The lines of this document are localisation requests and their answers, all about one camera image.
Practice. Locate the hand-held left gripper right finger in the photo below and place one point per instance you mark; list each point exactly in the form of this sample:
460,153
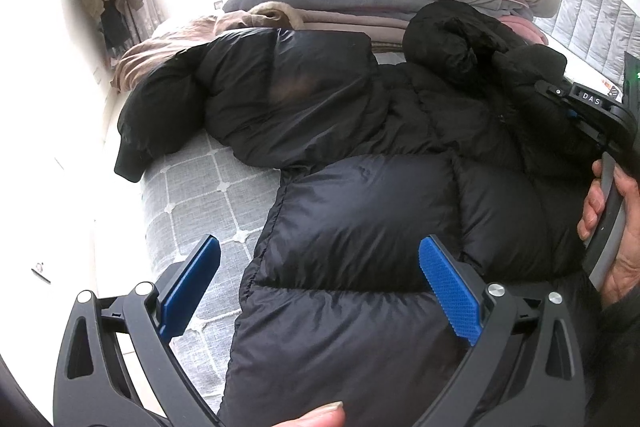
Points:
450,287

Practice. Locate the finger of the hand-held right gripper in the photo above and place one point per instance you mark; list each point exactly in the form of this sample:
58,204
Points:
582,119

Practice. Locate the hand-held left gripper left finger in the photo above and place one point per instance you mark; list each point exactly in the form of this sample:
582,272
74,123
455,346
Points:
192,282

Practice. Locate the black puffer jacket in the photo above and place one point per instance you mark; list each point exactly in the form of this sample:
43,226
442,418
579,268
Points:
350,207

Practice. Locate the person's right forearm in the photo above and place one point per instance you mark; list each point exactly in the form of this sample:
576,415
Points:
622,347

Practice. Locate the person's right hand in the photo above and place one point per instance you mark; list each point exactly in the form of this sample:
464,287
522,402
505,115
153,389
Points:
631,237

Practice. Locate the person's left hand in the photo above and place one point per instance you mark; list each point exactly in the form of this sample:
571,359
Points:
310,417

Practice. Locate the grey quilted mattress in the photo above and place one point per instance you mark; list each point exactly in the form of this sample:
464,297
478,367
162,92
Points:
200,187

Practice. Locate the grey padded headboard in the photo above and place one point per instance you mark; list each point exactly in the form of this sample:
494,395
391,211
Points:
585,7

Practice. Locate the brown crumpled cloth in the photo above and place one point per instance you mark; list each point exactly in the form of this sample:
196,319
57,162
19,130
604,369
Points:
165,42

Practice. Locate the beige folded blanket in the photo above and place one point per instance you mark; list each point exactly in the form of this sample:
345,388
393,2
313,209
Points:
350,23

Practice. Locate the dark hanging garment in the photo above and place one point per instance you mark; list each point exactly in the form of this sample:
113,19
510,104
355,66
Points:
114,27

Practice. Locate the grey folded blanket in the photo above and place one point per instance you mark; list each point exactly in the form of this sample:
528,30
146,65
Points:
325,2

